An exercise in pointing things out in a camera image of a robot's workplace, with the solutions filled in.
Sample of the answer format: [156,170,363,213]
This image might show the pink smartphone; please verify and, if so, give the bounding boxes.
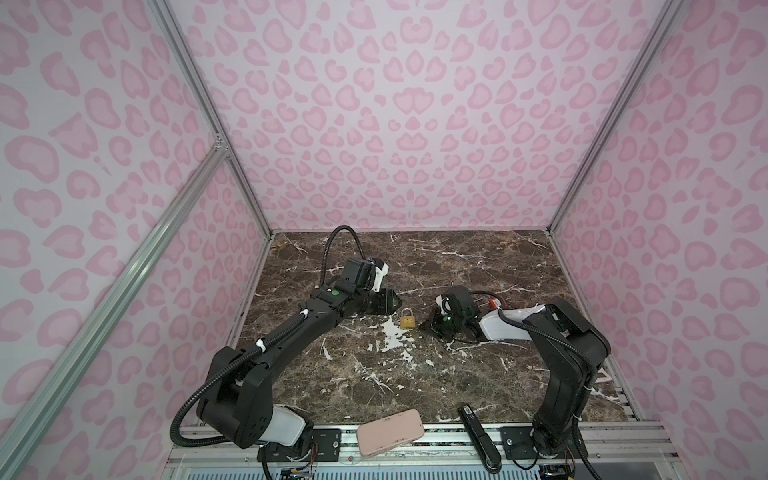
[356,409,425,458]

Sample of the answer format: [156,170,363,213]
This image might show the diagonal aluminium frame bar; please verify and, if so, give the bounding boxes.
[1,145,227,479]

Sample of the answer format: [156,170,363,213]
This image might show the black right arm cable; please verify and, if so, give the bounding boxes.
[467,290,601,480]

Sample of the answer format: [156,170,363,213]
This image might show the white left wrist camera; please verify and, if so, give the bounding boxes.
[366,258,389,292]

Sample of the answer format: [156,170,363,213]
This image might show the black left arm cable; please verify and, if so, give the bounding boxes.
[169,224,367,449]

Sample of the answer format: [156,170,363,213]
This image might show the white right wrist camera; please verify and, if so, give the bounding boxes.
[435,294,451,315]

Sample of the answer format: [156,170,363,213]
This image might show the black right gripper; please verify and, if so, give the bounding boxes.
[415,307,466,343]

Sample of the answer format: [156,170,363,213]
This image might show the black handheld device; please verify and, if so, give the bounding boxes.
[457,404,502,474]

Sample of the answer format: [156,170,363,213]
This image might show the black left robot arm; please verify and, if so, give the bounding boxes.
[171,258,402,458]

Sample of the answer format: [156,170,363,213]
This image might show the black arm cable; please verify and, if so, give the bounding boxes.
[467,290,601,480]
[169,224,367,449]

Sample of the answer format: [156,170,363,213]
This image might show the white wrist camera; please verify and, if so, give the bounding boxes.
[366,258,389,292]
[435,294,451,315]

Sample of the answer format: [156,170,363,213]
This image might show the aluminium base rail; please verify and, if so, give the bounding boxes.
[161,421,688,479]

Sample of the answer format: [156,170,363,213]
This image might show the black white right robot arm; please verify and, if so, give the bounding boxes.
[419,286,611,458]

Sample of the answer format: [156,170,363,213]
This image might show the brass padlock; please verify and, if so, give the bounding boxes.
[399,308,416,330]

